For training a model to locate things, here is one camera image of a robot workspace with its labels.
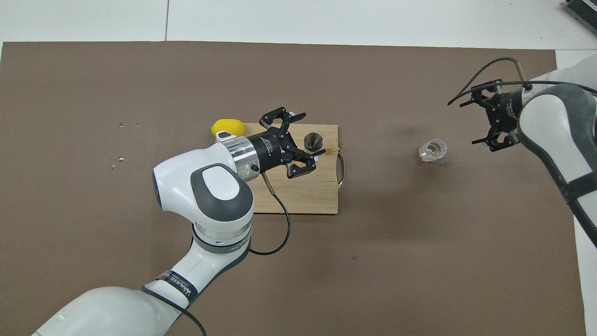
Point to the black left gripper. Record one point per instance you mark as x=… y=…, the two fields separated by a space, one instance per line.
x=270 y=150

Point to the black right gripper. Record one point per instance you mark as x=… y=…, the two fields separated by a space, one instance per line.
x=508 y=114

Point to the steel cocktail jigger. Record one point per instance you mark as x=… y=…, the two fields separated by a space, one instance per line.
x=313 y=141

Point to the small clear glass cup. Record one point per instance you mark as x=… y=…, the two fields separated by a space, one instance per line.
x=432 y=150

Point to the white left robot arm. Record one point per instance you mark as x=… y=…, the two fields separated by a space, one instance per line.
x=219 y=186

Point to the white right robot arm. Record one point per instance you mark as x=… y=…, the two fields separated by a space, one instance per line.
x=555 y=121

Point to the wooden cutting board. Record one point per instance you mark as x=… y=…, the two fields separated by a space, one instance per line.
x=312 y=196

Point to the yellow lemon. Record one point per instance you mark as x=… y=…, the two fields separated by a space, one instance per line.
x=226 y=126

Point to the gray ridged device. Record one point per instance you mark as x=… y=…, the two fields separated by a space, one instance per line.
x=583 y=11

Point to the brown table mat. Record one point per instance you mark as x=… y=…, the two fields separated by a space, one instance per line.
x=373 y=270

